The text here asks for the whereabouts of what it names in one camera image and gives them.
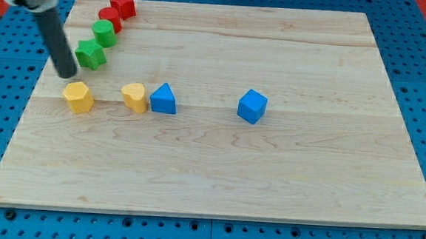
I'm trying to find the red star block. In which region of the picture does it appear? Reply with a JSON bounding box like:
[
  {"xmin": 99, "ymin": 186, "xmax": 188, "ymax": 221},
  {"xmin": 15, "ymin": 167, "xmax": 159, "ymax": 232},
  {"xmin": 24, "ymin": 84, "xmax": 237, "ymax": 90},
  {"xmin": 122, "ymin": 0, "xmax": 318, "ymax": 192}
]
[{"xmin": 109, "ymin": 0, "xmax": 137, "ymax": 20}]

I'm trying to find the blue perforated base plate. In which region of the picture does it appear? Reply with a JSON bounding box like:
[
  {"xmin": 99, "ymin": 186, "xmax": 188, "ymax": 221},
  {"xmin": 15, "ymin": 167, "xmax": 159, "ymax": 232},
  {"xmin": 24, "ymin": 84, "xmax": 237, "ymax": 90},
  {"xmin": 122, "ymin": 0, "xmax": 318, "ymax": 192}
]
[{"xmin": 0, "ymin": 0, "xmax": 426, "ymax": 239}]

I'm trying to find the blue triangle block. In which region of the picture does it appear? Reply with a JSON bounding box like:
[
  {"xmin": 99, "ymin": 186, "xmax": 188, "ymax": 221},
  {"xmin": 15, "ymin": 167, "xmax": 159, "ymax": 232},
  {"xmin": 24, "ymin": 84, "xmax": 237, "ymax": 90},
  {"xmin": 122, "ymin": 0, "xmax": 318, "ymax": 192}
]
[{"xmin": 149, "ymin": 82, "xmax": 177, "ymax": 114}]

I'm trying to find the green cylinder block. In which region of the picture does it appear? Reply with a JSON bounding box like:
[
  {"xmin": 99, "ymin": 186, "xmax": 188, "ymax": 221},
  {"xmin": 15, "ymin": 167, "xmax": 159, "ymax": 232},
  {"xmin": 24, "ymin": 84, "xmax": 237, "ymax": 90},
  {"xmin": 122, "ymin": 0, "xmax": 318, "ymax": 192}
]
[{"xmin": 91, "ymin": 19, "xmax": 117, "ymax": 48}]

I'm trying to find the yellow heart block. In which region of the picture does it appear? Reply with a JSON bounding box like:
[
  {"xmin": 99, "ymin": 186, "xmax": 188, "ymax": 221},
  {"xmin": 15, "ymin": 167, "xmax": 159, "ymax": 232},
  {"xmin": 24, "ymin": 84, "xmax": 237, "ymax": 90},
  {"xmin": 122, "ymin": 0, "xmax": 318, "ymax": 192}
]
[{"xmin": 121, "ymin": 83, "xmax": 148, "ymax": 114}]

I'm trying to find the green star block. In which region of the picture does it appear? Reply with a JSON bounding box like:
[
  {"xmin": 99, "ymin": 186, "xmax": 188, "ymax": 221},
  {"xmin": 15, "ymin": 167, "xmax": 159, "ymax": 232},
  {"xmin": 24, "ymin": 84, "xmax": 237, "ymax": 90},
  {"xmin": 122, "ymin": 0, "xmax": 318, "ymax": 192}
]
[{"xmin": 75, "ymin": 39, "xmax": 107, "ymax": 71}]

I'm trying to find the light wooden board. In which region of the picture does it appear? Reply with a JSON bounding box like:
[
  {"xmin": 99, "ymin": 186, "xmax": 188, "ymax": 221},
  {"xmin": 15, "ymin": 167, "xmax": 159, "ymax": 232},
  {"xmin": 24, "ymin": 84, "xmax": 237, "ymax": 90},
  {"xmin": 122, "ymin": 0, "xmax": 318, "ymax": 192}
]
[{"xmin": 0, "ymin": 0, "xmax": 426, "ymax": 230}]

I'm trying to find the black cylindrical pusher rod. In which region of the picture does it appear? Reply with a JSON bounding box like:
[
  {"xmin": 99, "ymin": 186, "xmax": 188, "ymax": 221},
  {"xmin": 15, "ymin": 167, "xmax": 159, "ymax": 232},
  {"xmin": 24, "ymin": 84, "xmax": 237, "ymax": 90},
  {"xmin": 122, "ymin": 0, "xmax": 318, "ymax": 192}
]
[{"xmin": 33, "ymin": 7, "xmax": 78, "ymax": 78}]

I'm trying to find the yellow hexagon block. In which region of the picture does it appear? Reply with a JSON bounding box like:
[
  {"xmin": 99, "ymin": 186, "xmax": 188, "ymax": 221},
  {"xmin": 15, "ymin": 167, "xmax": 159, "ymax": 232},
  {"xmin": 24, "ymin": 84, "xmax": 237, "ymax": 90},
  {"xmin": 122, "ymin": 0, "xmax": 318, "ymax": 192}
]
[{"xmin": 62, "ymin": 81, "xmax": 94, "ymax": 114}]

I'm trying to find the blue cube block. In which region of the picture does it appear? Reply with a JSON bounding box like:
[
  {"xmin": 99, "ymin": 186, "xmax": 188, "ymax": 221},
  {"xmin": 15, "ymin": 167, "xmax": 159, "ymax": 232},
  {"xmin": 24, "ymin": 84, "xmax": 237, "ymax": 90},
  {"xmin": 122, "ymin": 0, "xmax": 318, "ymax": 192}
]
[{"xmin": 237, "ymin": 89, "xmax": 268, "ymax": 124}]

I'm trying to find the red cylinder block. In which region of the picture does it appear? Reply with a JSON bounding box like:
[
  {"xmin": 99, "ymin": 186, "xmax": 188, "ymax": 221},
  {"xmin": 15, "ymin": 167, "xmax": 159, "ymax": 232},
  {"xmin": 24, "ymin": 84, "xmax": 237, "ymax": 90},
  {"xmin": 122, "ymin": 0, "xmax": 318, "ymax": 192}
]
[{"xmin": 98, "ymin": 7, "xmax": 122, "ymax": 33}]

